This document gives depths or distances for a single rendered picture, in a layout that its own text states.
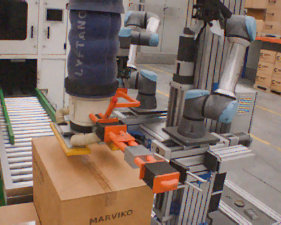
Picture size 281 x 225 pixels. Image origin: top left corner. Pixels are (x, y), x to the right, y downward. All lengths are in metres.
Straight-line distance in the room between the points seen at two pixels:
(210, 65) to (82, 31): 0.82
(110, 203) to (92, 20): 0.70
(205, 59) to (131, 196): 0.86
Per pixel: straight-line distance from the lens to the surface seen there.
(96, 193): 1.15
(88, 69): 1.17
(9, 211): 1.76
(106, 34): 1.18
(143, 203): 1.29
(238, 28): 1.51
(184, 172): 0.83
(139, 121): 1.91
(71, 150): 1.18
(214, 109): 1.45
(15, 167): 2.22
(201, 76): 1.71
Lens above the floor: 1.57
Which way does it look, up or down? 17 degrees down
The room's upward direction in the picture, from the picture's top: 5 degrees clockwise
